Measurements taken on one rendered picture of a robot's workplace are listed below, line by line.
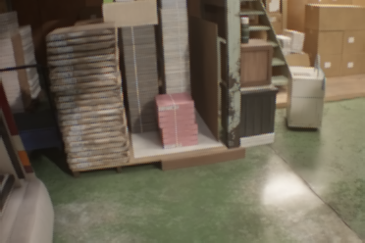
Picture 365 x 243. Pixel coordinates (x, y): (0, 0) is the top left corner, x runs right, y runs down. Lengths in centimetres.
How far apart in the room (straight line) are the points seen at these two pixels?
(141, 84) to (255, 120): 100
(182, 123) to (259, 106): 66
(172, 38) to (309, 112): 141
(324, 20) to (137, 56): 274
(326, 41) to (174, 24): 254
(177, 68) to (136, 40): 42
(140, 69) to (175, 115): 51
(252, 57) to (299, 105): 74
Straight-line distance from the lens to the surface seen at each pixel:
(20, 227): 135
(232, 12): 235
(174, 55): 273
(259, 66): 260
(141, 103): 280
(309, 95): 302
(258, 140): 282
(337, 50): 479
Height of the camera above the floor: 135
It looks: 21 degrees down
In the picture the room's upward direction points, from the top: 3 degrees counter-clockwise
